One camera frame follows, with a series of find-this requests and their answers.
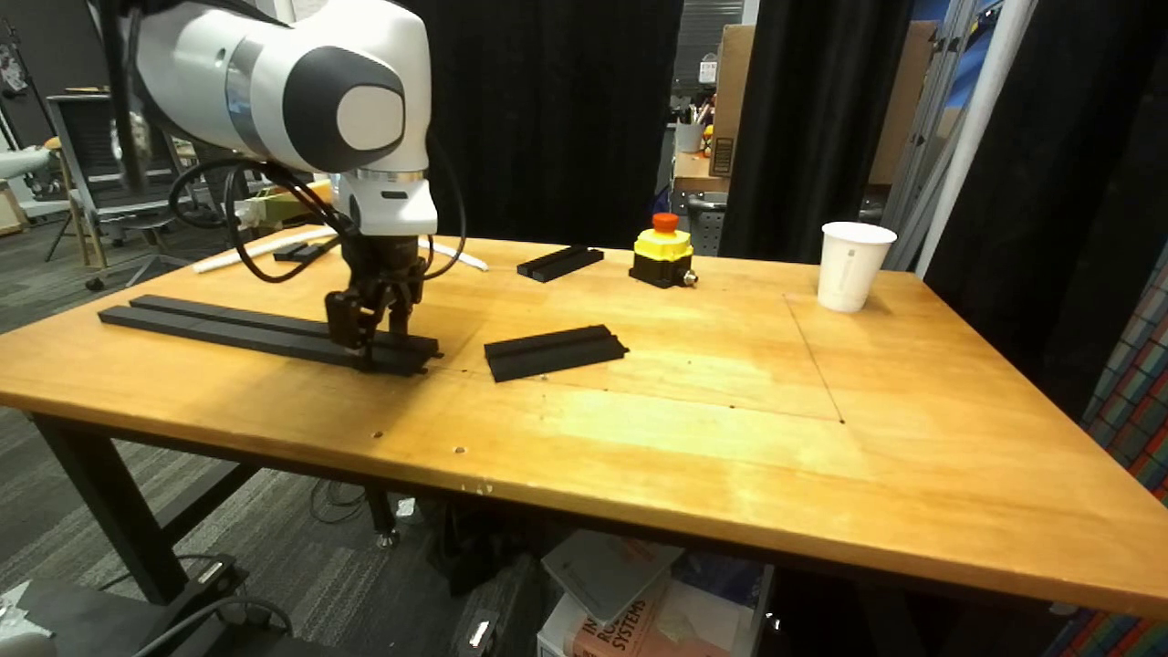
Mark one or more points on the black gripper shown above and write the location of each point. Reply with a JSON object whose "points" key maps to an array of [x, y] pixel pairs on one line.
{"points": [[384, 280]]}

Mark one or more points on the black track piece with pegs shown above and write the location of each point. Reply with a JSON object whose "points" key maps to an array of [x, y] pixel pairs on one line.
{"points": [[275, 333]]}

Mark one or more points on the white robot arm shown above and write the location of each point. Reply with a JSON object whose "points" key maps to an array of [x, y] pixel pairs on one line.
{"points": [[342, 94]]}

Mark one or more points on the small black block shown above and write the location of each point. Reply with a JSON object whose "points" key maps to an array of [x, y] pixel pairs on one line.
{"points": [[300, 248]]}

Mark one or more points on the black track piece angled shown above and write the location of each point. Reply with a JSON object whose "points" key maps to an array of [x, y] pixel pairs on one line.
{"points": [[548, 353]]}

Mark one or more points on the black curtain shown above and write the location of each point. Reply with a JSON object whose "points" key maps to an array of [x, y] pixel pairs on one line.
{"points": [[553, 111]]}

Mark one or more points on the black table leg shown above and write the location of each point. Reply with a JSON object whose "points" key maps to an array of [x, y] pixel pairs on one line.
{"points": [[110, 494]]}

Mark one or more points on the yellow emergency stop button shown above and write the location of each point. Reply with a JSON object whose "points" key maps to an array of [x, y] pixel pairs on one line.
{"points": [[661, 254]]}

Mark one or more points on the boxes under table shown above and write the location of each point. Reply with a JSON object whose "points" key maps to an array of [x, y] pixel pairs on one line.
{"points": [[650, 601]]}

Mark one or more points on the white paper cup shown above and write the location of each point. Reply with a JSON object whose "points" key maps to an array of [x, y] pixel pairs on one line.
{"points": [[853, 258]]}

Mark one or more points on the white pole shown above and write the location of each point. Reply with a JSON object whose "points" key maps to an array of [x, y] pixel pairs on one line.
{"points": [[972, 129]]}

